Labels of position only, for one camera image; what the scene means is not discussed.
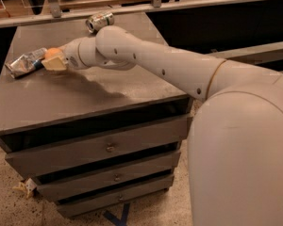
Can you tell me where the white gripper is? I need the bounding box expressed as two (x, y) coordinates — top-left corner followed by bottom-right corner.
(42, 38), (85, 72)

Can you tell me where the orange fruit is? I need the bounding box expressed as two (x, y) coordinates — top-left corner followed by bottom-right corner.
(44, 48), (62, 59)

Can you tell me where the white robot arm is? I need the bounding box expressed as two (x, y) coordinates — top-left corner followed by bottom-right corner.
(42, 25), (283, 226)

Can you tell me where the crushed silver blue redbull can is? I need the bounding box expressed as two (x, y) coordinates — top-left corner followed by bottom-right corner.
(5, 48), (47, 78)

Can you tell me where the silver green soda can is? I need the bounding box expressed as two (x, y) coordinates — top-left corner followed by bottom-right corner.
(85, 11), (114, 34)

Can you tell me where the grey drawer cabinet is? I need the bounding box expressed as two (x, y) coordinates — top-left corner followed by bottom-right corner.
(0, 12), (200, 218)

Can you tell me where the top grey drawer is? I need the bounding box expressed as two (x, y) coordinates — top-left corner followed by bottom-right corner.
(6, 115), (189, 178)

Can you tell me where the grey drawer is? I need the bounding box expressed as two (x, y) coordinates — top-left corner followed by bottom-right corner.
(37, 150), (180, 202)
(57, 174), (175, 218)
(6, 115), (189, 178)

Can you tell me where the crumpled paper scrap on floor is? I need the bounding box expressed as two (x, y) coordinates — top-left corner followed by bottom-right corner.
(13, 178), (37, 199)

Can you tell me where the middle grey drawer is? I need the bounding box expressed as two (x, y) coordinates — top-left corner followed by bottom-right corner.
(37, 150), (180, 202)

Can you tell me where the bottom grey drawer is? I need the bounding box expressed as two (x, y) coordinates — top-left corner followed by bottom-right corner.
(57, 174), (175, 218)

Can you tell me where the grey metal railing frame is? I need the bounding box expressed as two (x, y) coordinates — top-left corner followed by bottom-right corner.
(0, 0), (283, 72)

